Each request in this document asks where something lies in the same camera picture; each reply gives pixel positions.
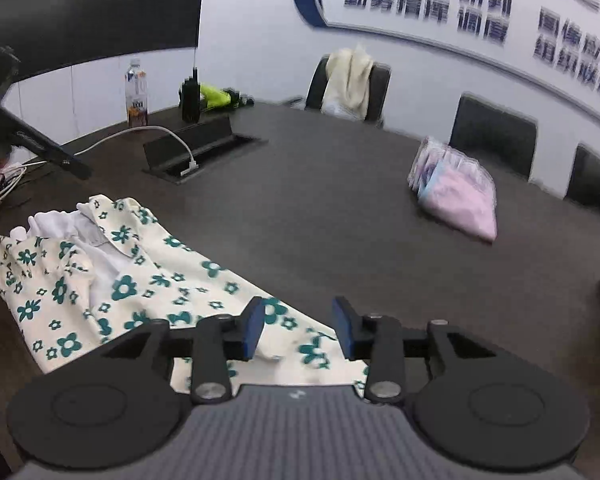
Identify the cream garment on chair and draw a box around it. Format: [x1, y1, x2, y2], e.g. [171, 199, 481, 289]
[321, 46, 374, 122]

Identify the black office chair middle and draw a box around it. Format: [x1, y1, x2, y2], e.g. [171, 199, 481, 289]
[449, 93, 538, 179]

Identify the black chair with cream garment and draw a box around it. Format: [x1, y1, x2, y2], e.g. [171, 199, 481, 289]
[304, 54, 391, 127]

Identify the pink folded clothes bundle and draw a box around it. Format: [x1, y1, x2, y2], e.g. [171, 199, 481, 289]
[407, 136, 498, 243]

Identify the neon yellow cloth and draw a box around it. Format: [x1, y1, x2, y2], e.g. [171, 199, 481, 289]
[199, 84, 232, 112]

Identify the cream green floral garment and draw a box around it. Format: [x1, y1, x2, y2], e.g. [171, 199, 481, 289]
[0, 195, 368, 391]

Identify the orange drink bottle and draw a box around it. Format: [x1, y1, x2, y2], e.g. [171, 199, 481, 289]
[124, 58, 148, 128]

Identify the black walkie talkie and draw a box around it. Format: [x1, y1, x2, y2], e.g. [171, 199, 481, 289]
[178, 67, 201, 124]

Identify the black office chair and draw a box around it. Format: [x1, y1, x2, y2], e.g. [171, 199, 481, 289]
[566, 144, 600, 213]
[449, 93, 538, 179]

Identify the black table cable box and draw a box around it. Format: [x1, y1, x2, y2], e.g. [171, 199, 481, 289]
[143, 116, 265, 184]

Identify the black wall monitor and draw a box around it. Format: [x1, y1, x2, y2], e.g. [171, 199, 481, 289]
[0, 0, 201, 96]

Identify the black office chair right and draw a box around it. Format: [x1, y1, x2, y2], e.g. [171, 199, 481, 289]
[566, 144, 600, 213]

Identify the white charging cable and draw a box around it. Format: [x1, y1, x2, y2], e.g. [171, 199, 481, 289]
[0, 123, 202, 206]

